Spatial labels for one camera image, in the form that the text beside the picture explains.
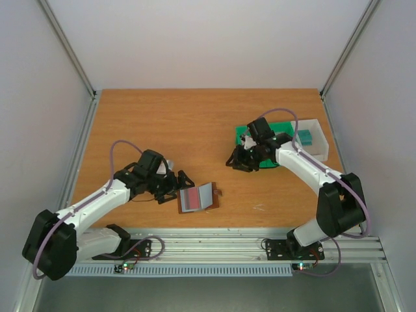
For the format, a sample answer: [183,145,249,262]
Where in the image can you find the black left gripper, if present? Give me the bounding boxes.
[148,170,195,203]

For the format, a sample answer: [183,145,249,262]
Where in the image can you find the brown leather card holder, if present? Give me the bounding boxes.
[177,182,222,214]

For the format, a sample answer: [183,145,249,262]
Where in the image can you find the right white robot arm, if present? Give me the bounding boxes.
[226,117,368,259]

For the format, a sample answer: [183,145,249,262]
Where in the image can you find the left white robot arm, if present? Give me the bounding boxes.
[22,149,195,280]

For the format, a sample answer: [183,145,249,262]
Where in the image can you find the green bin with red cards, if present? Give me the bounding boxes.
[231,126,279,172]

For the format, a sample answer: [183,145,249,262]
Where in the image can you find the green bin with VIP cards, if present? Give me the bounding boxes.
[269,122,294,143]

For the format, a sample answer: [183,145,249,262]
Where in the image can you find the teal card stack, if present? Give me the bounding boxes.
[297,129,313,146]

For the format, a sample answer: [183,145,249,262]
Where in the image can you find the white bin with teal cards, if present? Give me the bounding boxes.
[296,119,329,162]

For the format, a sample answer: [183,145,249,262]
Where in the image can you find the left controller board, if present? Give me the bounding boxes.
[114,263,135,274]

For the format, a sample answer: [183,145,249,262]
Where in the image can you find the controller board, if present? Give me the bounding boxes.
[292,262,315,272]
[114,263,135,274]

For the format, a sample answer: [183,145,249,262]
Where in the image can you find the right controller board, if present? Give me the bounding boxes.
[292,262,315,272]

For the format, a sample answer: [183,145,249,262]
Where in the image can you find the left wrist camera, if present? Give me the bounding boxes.
[157,159,174,176]

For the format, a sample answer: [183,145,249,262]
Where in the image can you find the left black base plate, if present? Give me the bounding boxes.
[92,239,152,261]

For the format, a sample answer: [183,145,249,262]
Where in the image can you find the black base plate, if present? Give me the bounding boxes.
[92,239,152,261]
[261,239,325,261]

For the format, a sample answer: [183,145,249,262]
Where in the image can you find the aluminium front rail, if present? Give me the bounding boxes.
[126,227,387,264]

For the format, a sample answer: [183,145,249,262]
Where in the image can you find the grey slotted cable duct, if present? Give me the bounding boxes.
[67,263,293,278]

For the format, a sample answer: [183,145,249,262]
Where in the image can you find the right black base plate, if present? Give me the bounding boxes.
[261,239,325,261]

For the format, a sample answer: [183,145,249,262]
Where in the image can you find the right aluminium frame post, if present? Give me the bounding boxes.
[320,0,381,101]

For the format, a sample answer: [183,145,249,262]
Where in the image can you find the aluminium frame post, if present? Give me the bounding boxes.
[36,0,97,99]
[320,0,381,101]

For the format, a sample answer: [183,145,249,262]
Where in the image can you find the left aluminium frame post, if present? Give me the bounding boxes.
[36,0,97,99]

